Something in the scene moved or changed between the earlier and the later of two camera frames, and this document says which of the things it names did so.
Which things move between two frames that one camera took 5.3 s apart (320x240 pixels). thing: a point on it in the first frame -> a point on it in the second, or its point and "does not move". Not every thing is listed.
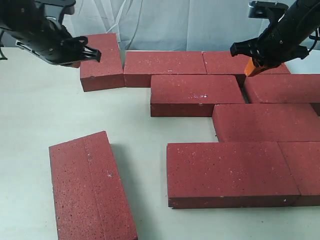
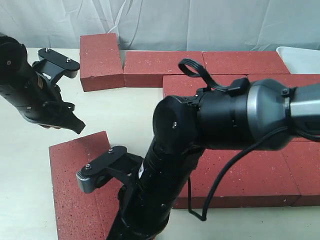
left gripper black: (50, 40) -> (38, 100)
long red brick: (90, 201) does not move
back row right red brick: (223, 62) does not move
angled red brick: (108, 72) does not move
